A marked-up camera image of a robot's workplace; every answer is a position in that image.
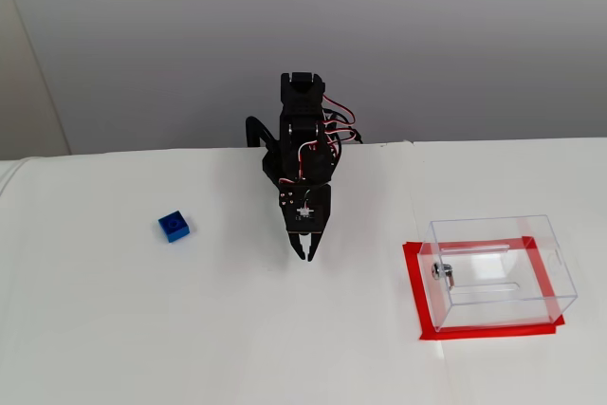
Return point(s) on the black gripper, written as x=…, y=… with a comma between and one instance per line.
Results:
x=303, y=225

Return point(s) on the blue lego brick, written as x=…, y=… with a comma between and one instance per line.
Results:
x=173, y=227

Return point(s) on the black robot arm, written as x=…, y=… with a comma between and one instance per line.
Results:
x=303, y=101

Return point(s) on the transparent plastic box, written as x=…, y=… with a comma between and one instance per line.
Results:
x=502, y=310

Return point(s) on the black table clamp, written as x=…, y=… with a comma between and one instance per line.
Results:
x=251, y=127

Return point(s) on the silver cam lock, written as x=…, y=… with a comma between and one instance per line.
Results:
x=438, y=271

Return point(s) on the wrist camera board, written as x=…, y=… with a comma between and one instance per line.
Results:
x=315, y=221

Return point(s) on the red tape frame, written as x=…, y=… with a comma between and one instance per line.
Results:
x=493, y=332

